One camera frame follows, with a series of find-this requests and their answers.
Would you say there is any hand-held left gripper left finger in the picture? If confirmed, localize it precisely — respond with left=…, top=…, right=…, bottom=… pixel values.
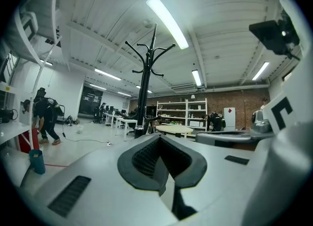
left=117, top=133, right=170, bottom=197

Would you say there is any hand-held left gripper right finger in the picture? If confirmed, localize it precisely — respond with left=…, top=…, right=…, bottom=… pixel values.
left=159, top=133, right=208, bottom=221

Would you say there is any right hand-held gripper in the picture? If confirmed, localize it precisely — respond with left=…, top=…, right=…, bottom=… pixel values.
left=195, top=92, right=306, bottom=149

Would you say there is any black metal coat rack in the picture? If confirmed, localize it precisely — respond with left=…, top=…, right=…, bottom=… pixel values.
left=114, top=23, right=177, bottom=139

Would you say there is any white metal rack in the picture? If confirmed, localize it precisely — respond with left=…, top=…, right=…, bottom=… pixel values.
left=0, top=0, right=63, bottom=152

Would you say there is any white cabinet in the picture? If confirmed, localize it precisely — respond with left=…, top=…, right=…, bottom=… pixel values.
left=223, top=107, right=236, bottom=132

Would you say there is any round beige table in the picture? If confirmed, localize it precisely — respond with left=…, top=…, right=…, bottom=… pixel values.
left=156, top=125, right=194, bottom=138

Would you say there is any white desk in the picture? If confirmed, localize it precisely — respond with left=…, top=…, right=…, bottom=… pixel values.
left=114, top=116, right=138, bottom=142

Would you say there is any long ceiling light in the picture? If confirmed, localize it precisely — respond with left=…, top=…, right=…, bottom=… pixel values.
left=251, top=61, right=270, bottom=81
left=191, top=69, right=202, bottom=87
left=146, top=0, right=190, bottom=50
left=94, top=68, right=122, bottom=82

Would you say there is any white shelving unit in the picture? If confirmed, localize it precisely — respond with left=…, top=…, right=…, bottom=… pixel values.
left=156, top=98, right=208, bottom=131

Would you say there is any teal bin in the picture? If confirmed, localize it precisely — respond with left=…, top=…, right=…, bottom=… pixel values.
left=28, top=149, right=46, bottom=175

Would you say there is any red box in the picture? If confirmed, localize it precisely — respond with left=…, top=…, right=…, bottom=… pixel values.
left=18, top=127, right=40, bottom=154

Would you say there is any black headset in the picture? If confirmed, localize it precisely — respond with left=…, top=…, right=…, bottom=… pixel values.
left=0, top=108, right=19, bottom=124

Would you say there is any black floor cable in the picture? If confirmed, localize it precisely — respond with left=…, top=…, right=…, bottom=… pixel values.
left=61, top=124, right=110, bottom=144

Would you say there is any black mounted camera device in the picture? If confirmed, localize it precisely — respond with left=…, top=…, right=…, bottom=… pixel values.
left=248, top=16, right=301, bottom=61

